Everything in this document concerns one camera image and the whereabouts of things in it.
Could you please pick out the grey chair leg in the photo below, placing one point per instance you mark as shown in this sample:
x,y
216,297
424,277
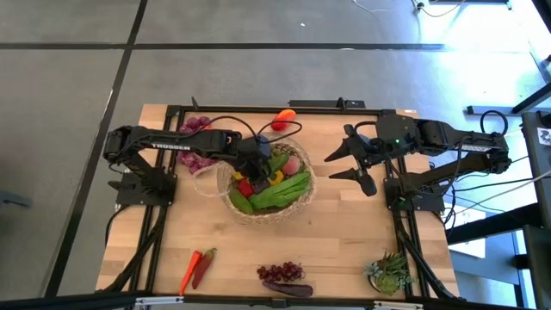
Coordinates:
x,y
15,199

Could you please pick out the red orange mango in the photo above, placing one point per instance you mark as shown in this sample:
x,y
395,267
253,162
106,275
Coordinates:
x,y
283,120

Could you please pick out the black desk leg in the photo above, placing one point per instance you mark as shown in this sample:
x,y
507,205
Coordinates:
x,y
490,110

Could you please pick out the red chili pepper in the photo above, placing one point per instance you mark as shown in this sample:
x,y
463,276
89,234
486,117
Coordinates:
x,y
203,269

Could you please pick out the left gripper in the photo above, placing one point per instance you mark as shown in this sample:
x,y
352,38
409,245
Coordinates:
x,y
256,159

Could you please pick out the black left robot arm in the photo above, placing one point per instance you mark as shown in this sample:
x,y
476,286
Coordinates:
x,y
172,142

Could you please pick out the large green cucumber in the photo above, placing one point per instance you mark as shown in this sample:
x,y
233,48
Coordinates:
x,y
241,202

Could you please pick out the potted succulent plant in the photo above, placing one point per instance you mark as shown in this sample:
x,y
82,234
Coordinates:
x,y
389,273

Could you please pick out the dark purple eggplant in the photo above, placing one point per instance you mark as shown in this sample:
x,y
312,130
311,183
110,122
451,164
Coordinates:
x,y
288,289

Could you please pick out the red bell pepper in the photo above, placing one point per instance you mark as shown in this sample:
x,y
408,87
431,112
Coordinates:
x,y
245,188

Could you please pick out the green celery bunch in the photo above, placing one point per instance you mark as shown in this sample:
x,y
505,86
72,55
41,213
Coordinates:
x,y
284,191

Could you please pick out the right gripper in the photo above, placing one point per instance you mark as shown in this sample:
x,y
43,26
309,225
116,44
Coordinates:
x,y
387,138

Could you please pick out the white printed tag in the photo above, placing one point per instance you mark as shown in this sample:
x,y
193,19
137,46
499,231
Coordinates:
x,y
544,137

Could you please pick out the yellow starfruit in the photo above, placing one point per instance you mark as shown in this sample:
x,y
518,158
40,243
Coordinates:
x,y
237,176

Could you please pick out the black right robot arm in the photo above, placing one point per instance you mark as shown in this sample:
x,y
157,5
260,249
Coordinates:
x,y
465,142

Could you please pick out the yellow bell pepper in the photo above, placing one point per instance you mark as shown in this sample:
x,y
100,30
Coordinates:
x,y
276,177

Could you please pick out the black rig beam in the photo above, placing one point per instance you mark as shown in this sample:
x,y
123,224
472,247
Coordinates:
x,y
64,301

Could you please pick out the black flat mount bar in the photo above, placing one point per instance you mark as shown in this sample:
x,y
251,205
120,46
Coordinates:
x,y
318,103

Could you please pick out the white floor box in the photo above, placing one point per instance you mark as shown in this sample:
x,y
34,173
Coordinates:
x,y
467,245

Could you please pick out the woven straw basket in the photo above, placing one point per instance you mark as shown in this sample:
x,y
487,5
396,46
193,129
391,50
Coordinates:
x,y
297,206

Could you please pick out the red grape bunch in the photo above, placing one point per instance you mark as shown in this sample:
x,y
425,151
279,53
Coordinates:
x,y
280,272

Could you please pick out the pink peach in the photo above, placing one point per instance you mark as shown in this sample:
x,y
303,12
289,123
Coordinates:
x,y
292,165

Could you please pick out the black floor beam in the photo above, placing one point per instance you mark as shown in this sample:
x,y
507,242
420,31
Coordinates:
x,y
495,224

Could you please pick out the orange carrot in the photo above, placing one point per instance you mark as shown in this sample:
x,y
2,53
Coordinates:
x,y
189,273

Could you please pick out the black side table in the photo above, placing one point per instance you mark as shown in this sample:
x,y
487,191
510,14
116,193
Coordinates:
x,y
538,194

